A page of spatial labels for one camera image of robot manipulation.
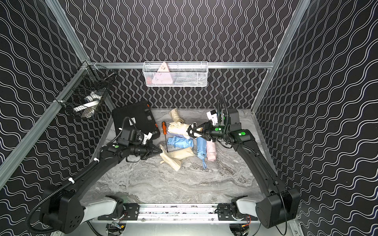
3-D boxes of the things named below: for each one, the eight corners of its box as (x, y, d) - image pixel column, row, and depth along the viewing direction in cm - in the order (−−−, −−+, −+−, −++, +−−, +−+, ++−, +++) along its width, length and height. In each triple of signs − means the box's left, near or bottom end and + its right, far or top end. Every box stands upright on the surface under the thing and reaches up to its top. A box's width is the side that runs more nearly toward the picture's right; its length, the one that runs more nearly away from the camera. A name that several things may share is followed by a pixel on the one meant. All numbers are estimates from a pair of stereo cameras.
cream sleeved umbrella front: (168, 162, 93) (168, 159, 91) (167, 154, 97) (167, 151, 94) (194, 156, 96) (194, 154, 93) (192, 149, 99) (192, 146, 97)
